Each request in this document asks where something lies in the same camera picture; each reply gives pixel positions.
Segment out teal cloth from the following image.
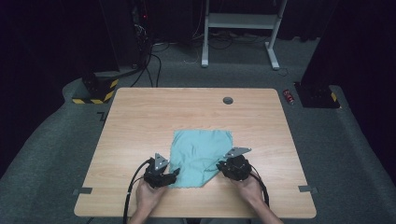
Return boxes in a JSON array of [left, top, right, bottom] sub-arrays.
[[167, 129, 234, 189]]

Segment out cable bundle under white stand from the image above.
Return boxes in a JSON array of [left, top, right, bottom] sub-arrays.
[[191, 29, 270, 50]]

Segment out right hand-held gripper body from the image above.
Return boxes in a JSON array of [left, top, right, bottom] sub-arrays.
[[219, 146, 253, 183]]

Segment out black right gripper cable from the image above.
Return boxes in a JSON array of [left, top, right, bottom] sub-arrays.
[[247, 163, 271, 208]]

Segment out white metal stand frame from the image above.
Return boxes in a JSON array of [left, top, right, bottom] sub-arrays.
[[200, 0, 289, 71]]

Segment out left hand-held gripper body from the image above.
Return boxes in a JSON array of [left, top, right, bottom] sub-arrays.
[[143, 152, 176, 189]]

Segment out person's right hand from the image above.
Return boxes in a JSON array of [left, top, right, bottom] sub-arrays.
[[231, 175, 266, 207]]

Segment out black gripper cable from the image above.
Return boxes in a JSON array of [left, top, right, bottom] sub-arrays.
[[122, 158, 154, 224], [247, 163, 271, 208]]

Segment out red can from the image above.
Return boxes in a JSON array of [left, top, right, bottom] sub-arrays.
[[282, 89, 296, 106]]

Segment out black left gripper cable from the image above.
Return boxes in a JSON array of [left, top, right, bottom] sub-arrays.
[[122, 158, 154, 224]]

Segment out black floor cables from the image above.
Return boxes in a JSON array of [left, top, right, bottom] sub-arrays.
[[129, 43, 171, 89]]

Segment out grey tape strip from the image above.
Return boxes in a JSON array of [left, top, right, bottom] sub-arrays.
[[72, 187, 93, 196], [297, 185, 318, 194]]

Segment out dark equipment rack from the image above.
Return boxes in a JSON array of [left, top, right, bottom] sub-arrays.
[[130, 0, 154, 68]]

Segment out person's left hand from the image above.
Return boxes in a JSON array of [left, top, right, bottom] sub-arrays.
[[135, 178, 169, 217]]

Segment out black yellow striped stand base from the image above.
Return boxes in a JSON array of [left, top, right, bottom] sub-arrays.
[[71, 70, 120, 105]]

